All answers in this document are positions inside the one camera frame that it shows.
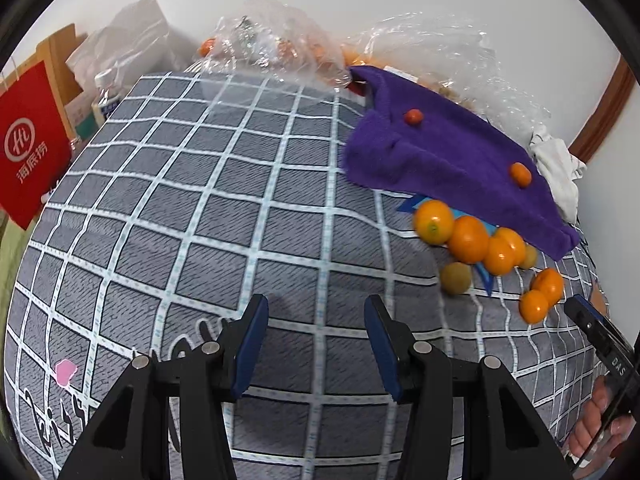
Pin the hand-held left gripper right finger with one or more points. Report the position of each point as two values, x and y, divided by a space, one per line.
382 350

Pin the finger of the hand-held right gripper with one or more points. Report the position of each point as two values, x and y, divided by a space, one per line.
585 312

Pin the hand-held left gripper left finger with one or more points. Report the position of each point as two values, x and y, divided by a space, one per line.
250 345

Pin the small green round fruit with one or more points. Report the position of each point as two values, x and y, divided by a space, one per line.
530 257

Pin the oval mandarin orange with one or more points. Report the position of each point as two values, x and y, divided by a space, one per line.
468 238

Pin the large orange with stem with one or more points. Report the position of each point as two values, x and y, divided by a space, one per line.
433 221

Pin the person's right hand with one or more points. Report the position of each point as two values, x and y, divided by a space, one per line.
592 410

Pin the grey checked bedsheet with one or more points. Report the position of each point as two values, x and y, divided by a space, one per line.
200 210

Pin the white crumpled cloth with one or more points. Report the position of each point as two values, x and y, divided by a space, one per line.
557 170

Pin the small mandarin orange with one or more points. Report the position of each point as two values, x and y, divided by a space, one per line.
520 174

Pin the purple towel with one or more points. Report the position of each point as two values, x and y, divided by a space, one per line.
450 150

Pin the small reddish orange kumquat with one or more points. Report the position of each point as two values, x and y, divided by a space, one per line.
413 116

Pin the red paper bag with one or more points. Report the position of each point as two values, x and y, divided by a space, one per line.
30 175

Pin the white green carton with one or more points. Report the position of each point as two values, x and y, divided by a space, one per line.
82 110

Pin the clear water bottle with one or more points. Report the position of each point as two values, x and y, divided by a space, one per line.
107 92

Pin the large clear plastic bag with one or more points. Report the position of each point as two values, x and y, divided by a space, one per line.
450 50

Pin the bagged orange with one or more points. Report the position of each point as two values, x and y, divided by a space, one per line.
206 46
320 57
350 56
286 50

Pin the crumpled clear plastic bag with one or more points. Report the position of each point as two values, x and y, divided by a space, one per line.
270 25

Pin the grey translucent plastic bag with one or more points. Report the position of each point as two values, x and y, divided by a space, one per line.
135 35

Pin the brown cardboard box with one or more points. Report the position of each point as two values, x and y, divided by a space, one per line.
57 55

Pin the brown wooden frame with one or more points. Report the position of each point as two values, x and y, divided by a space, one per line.
605 110

